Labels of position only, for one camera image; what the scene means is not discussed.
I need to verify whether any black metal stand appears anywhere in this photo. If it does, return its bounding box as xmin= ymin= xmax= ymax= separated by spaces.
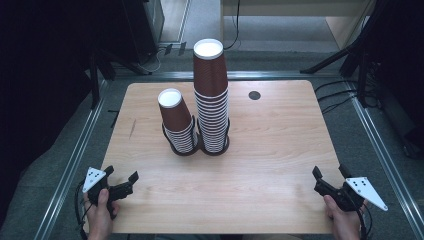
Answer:
xmin=87 ymin=49 xmax=152 ymax=110

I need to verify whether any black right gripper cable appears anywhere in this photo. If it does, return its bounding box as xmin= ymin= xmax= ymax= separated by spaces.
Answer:
xmin=357 ymin=202 xmax=375 ymax=240

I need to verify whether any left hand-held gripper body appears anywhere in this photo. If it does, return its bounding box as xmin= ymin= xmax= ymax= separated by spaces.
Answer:
xmin=81 ymin=166 xmax=135 ymax=220

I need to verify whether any white cable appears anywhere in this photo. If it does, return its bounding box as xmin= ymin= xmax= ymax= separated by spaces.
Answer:
xmin=139 ymin=45 xmax=168 ymax=75

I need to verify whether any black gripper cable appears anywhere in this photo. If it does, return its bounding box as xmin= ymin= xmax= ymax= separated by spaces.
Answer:
xmin=357 ymin=202 xmax=375 ymax=240
xmin=74 ymin=180 xmax=90 ymax=240

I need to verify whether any black tripod stand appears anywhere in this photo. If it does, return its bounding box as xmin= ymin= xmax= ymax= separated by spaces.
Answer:
xmin=299 ymin=0 xmax=383 ymax=75

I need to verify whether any light wooden furniture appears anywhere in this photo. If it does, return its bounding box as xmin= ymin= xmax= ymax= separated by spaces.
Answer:
xmin=219 ymin=0 xmax=378 ymax=52

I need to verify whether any tall stack of brown cups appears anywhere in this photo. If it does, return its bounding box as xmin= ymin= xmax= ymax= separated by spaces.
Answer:
xmin=194 ymin=87 xmax=231 ymax=154

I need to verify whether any black curtain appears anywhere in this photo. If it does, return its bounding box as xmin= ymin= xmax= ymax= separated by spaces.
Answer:
xmin=0 ymin=0 xmax=101 ymax=229

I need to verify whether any black computer cabinet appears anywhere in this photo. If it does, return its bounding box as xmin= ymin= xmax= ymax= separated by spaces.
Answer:
xmin=122 ymin=0 xmax=166 ymax=65

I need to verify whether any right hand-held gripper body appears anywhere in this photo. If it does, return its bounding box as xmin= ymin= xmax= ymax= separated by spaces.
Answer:
xmin=313 ymin=176 xmax=389 ymax=213

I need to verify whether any person's left hand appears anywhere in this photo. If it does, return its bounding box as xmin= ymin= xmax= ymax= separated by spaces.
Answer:
xmin=82 ymin=188 xmax=121 ymax=240

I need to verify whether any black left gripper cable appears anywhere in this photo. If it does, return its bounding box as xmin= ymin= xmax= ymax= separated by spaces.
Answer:
xmin=74 ymin=180 xmax=90 ymax=240

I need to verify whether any aluminium frame rail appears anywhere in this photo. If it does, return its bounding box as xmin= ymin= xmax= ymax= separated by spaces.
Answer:
xmin=345 ymin=79 xmax=424 ymax=240
xmin=32 ymin=79 xmax=112 ymax=240
xmin=112 ymin=70 xmax=342 ymax=81

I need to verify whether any black hanging cable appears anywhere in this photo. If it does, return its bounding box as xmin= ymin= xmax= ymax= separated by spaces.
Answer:
xmin=222 ymin=0 xmax=242 ymax=51

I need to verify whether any short stack of brown cups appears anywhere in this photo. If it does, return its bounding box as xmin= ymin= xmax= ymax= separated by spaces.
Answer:
xmin=157 ymin=87 xmax=199 ymax=154

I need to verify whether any person's right hand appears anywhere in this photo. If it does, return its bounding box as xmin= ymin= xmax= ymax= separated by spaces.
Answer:
xmin=322 ymin=194 xmax=370 ymax=240

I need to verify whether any black wire cup holder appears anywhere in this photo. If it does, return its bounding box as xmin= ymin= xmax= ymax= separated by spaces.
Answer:
xmin=161 ymin=114 xmax=232 ymax=157

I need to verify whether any black floor cable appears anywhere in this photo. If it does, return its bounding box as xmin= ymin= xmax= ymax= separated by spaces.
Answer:
xmin=317 ymin=89 xmax=360 ymax=102
xmin=320 ymin=95 xmax=356 ymax=115
xmin=313 ymin=79 xmax=359 ymax=94

